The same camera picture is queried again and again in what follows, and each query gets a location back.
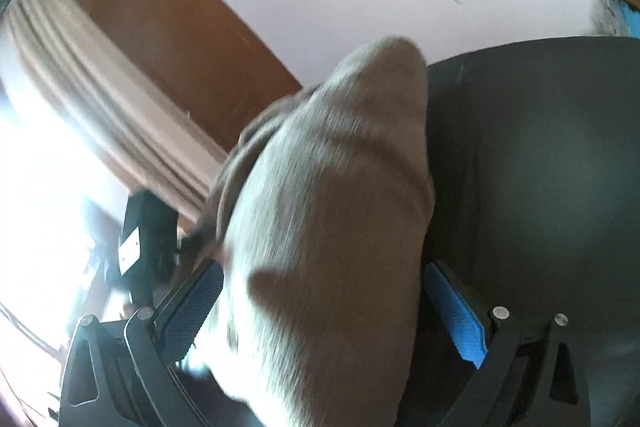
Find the beige curtain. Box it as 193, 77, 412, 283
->
0, 0, 232, 220

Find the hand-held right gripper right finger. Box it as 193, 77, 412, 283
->
424, 259, 592, 427

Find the grey fleece sweater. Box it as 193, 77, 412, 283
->
192, 35, 437, 427

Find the brown wooden door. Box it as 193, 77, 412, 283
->
74, 0, 304, 154

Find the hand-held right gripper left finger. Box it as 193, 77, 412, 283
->
59, 259, 225, 427

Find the blue storage box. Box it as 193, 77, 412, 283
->
616, 3, 640, 36

